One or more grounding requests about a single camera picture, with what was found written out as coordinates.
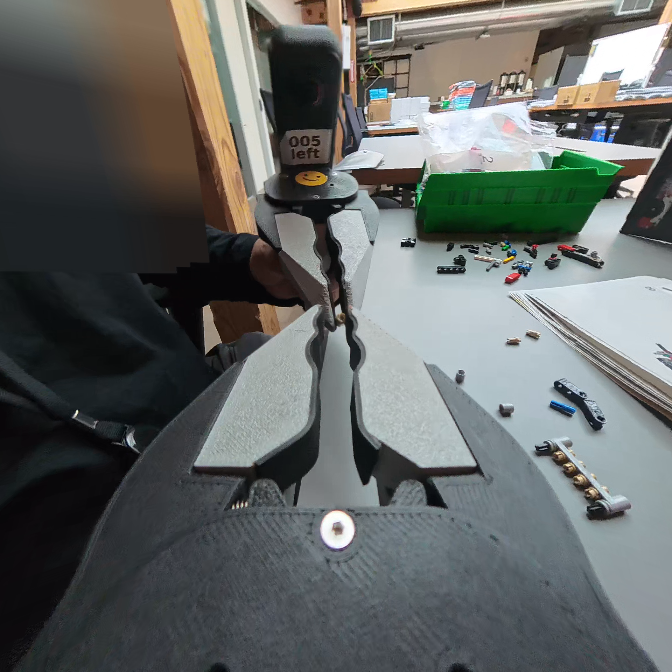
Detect cardboard boxes on desk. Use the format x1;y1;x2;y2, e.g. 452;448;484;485
556;80;622;106

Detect black lego liftarm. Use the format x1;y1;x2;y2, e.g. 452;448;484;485
553;377;608;432

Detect grey neighbouring table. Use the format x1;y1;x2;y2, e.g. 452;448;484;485
352;134;662;187

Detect black office chair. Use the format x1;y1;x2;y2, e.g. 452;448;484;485
340;93;369;154

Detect wooden post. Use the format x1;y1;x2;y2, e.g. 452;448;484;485
167;0;281;342

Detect lego instruction booklet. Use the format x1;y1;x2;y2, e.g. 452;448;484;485
509;275;672;421

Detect grey lego axle assembly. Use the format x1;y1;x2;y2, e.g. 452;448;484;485
535;436;632;521

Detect black lego box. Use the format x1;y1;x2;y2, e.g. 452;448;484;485
619;131;672;245

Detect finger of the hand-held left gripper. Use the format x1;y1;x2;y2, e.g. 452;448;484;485
274;210;335;330
325;208;373;317

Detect black strap with buckle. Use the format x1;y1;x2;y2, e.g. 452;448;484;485
0;352;142;455

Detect person's left forearm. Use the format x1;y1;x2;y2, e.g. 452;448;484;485
142;226;263;308

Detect scattered small lego pieces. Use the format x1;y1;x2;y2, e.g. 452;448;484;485
446;237;606;285

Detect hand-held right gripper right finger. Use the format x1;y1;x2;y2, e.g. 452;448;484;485
348;309;480;486

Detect person's left hand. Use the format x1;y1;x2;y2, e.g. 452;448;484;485
249;239;306;309

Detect green plastic bin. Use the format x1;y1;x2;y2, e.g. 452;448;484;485
415;149;625;234

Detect grey pouch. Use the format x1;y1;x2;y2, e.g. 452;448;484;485
336;148;387;172

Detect clear plastic bags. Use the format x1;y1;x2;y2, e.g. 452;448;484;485
417;102;557;174

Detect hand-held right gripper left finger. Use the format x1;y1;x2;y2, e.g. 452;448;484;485
193;304;323;491

